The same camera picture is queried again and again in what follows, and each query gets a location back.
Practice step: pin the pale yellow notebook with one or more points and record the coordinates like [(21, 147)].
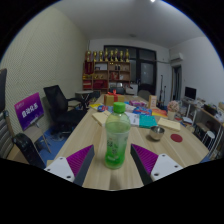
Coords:
[(169, 124)]

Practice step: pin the flower bouquet in cup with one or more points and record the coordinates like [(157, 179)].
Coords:
[(173, 109)]

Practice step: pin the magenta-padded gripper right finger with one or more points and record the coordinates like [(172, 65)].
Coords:
[(150, 163)]

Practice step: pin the grey striped chair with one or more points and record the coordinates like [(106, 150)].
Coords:
[(5, 126)]

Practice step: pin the wall air conditioner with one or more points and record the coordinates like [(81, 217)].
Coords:
[(176, 56)]

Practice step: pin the small steel cup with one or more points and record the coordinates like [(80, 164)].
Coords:
[(156, 132)]

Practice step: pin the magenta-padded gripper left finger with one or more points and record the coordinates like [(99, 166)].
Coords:
[(75, 162)]

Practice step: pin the yellow gift box red ribbon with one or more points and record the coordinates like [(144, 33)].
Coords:
[(114, 98)]

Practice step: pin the black office chair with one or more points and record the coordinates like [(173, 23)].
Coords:
[(61, 108)]

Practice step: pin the small orange box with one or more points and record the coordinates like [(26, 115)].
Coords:
[(152, 101)]

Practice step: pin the wooden shelf unit with trophies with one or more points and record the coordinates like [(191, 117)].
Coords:
[(106, 71)]

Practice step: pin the computer monitor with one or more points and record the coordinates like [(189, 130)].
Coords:
[(190, 92)]

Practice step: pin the white round stool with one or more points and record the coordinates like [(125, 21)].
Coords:
[(209, 137)]

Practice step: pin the red round coaster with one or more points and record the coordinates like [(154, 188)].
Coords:
[(176, 138)]

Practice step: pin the green-capped drink bottle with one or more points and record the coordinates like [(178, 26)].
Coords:
[(117, 140)]

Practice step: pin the teal book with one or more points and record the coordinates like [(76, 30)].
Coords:
[(147, 121)]

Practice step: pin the wooden side desk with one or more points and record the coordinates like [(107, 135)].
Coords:
[(203, 116)]

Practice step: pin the black chair back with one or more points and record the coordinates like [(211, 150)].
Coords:
[(28, 150)]

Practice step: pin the purple sign board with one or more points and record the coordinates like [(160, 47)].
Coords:
[(29, 110)]

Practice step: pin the white leaflet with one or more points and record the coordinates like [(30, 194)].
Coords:
[(133, 118)]

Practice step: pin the beige paper pad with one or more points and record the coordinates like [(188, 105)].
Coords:
[(100, 117)]

